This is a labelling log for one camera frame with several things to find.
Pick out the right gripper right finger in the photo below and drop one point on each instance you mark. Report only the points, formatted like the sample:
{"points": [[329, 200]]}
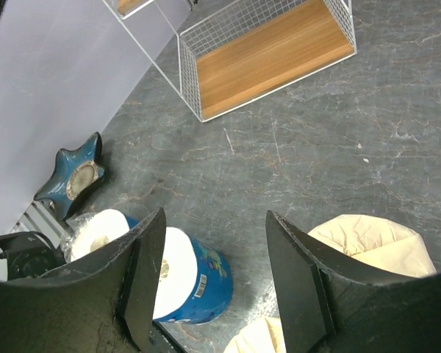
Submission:
{"points": [[329, 302]]}

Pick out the white wire wooden shelf rack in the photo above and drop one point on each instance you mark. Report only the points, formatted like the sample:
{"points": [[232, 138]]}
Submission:
{"points": [[250, 49]]}

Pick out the blue star shaped dish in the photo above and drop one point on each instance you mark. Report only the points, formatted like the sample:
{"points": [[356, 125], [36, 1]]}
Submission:
{"points": [[76, 174]]}

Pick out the cream wrapped roll near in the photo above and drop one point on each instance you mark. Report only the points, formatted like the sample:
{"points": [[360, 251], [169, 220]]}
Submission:
{"points": [[263, 335]]}

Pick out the cream wrapped roll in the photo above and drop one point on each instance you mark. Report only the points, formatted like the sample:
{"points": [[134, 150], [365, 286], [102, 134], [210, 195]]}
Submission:
{"points": [[263, 335], [378, 242]]}

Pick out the cream wrapped roll far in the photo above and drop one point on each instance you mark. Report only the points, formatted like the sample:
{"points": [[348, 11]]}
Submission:
{"points": [[378, 242]]}

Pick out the blue wrapped roll right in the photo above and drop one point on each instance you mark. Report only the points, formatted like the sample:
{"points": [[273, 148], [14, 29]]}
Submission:
{"points": [[195, 281]]}

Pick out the blue wrapped roll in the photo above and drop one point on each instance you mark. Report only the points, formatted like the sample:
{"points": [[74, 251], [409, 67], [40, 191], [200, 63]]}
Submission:
{"points": [[195, 281], [90, 231]]}

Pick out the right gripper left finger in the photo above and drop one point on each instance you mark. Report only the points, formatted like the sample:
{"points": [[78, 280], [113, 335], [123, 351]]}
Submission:
{"points": [[102, 302]]}

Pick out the blue wrapped roll left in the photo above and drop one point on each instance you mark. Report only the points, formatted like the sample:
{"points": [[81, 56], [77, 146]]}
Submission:
{"points": [[90, 231]]}

